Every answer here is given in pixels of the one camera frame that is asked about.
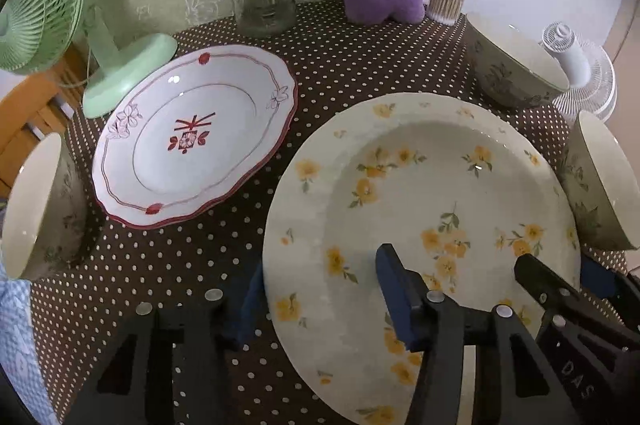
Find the green desk fan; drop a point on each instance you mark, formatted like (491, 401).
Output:
(36, 33)

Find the brown polka dot tablecloth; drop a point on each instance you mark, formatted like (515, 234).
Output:
(335, 64)

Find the round yellow floral plate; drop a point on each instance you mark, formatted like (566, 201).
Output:
(459, 193)

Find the toothpick container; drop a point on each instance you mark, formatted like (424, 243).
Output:
(445, 12)

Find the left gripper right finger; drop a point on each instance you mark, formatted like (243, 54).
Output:
(513, 380)

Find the blue checked bedding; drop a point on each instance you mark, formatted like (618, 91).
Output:
(18, 350)

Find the white fan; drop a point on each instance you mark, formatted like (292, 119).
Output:
(589, 69)

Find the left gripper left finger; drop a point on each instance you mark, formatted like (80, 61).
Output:
(158, 350)

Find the red patterned white plate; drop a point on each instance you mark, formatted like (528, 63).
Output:
(190, 134)

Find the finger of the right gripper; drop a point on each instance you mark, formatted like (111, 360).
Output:
(553, 293)
(621, 291)

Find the grey floral bowl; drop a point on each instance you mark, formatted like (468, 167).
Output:
(46, 213)

